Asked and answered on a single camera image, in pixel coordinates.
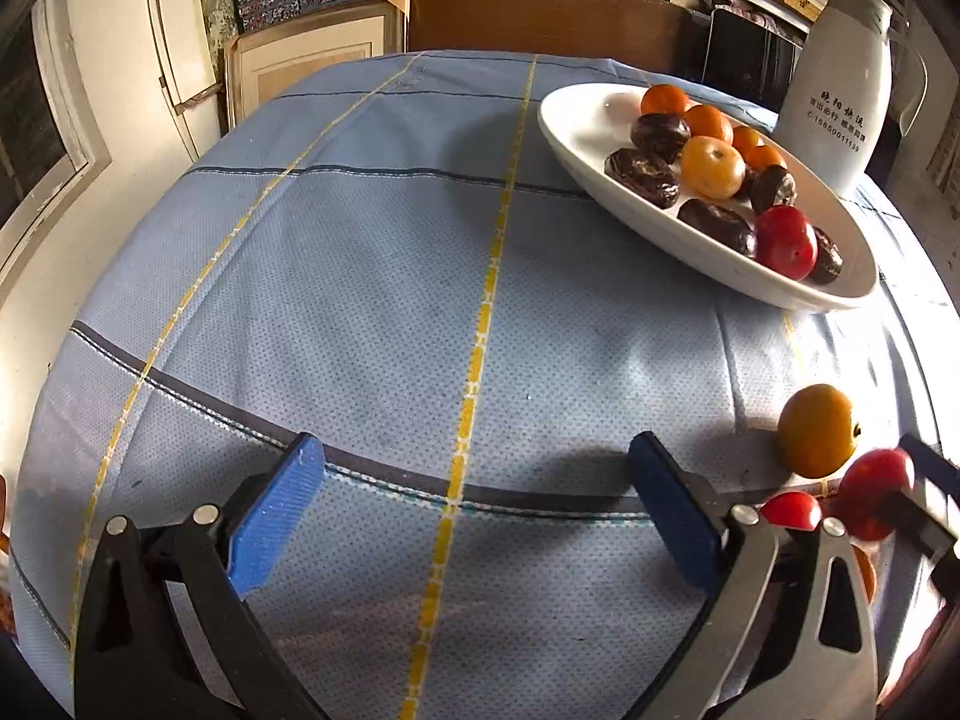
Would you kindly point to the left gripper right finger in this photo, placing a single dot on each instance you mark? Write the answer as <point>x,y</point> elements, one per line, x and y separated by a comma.
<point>785,630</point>

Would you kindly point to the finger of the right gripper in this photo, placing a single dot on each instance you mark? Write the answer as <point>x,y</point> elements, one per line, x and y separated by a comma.
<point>906,514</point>

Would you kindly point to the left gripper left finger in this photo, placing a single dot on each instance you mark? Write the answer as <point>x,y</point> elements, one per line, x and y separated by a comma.
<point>131,657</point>

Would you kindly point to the red plum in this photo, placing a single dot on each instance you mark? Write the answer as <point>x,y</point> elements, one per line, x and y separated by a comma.
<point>864,487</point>
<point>786,242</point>

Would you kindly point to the small red tomato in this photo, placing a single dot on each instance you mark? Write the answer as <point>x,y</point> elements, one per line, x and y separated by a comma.
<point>795,510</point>

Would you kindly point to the pale yellow fruit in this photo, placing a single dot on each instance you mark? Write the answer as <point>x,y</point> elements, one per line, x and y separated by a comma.
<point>817,431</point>

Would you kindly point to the dark brown chestnut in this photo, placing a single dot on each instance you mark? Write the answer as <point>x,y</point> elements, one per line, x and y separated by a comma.
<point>718,222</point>

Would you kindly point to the orange tangerine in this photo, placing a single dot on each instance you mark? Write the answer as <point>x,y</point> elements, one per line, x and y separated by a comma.
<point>763,156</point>
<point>708,121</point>
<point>664,99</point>

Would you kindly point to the yellow orange kumquat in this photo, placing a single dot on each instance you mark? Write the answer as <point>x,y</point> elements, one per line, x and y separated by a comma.
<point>712,168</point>

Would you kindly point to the orange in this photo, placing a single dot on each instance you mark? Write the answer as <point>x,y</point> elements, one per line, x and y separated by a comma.
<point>746,139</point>

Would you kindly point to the white thermos jug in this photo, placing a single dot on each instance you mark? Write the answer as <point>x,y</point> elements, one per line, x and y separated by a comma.
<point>837,102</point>

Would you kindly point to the blue checked tablecloth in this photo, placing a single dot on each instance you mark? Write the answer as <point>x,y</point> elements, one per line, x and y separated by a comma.
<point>390,257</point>

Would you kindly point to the white oval plate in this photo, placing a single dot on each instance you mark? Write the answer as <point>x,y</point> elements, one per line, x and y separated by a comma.
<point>586,123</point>

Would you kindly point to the brown wooden cabinet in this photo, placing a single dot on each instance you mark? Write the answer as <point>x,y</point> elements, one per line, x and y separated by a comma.
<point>647,34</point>

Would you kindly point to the window frame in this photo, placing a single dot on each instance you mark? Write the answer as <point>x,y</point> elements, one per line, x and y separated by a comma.
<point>52,147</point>

